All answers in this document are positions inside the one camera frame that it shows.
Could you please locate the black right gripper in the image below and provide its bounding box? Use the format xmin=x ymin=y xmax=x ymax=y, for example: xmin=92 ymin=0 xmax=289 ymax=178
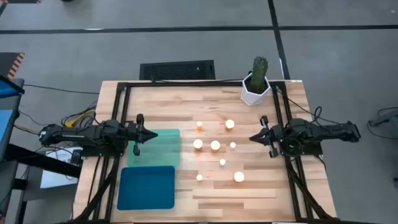
xmin=248 ymin=115 xmax=282 ymax=159

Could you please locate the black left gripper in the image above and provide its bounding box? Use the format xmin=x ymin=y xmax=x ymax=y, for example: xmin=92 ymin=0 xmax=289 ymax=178
xmin=126 ymin=113 xmax=159 ymax=156

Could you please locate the translucent teal plastic bin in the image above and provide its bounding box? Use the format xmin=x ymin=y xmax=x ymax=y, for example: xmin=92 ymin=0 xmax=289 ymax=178
xmin=127 ymin=129 xmax=181 ymax=169

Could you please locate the blue plastic bin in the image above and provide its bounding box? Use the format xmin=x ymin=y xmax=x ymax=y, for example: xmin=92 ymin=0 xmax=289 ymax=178
xmin=117 ymin=166 xmax=176 ymax=211

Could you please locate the white faceted plant pot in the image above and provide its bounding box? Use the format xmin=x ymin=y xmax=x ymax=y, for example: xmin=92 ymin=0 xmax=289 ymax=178
xmin=241 ymin=73 xmax=271 ymax=106

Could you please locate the green cactus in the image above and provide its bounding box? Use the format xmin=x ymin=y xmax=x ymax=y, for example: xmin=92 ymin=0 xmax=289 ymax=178
xmin=250 ymin=55 xmax=269 ymax=94

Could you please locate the black floor vent grate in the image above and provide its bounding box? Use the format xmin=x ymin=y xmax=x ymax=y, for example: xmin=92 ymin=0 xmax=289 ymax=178
xmin=139 ymin=60 xmax=216 ymax=81

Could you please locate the small black box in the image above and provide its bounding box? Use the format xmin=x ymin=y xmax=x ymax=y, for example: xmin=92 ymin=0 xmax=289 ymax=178
xmin=70 ymin=149 xmax=83 ymax=165

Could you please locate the white paper sheet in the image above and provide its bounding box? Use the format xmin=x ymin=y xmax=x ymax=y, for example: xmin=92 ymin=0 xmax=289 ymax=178
xmin=40 ymin=147 xmax=83 ymax=189

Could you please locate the black support beam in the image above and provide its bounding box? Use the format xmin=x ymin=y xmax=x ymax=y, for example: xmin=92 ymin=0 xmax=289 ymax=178
xmin=0 ymin=143 xmax=82 ymax=179

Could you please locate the grey stand base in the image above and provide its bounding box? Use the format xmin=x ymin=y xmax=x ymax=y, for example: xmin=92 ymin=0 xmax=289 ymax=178
xmin=368 ymin=107 xmax=398 ymax=139

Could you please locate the black computer cart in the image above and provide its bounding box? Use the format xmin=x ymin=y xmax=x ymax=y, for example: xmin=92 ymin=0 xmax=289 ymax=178
xmin=0 ymin=74 xmax=25 ymax=162

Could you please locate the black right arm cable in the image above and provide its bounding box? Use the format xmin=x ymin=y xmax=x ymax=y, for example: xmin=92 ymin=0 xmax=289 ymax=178
xmin=273 ymin=86 xmax=343 ymax=128

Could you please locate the black aluminium table frame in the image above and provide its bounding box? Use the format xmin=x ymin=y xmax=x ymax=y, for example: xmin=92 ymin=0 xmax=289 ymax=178
xmin=73 ymin=80 xmax=338 ymax=224

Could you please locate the yellow cable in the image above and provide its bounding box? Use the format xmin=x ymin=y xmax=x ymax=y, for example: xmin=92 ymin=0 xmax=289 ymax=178
xmin=63 ymin=109 xmax=96 ymax=128

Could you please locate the thin black floor cable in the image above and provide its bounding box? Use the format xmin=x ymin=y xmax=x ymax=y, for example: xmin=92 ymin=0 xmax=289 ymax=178
xmin=23 ymin=83 xmax=100 ymax=95

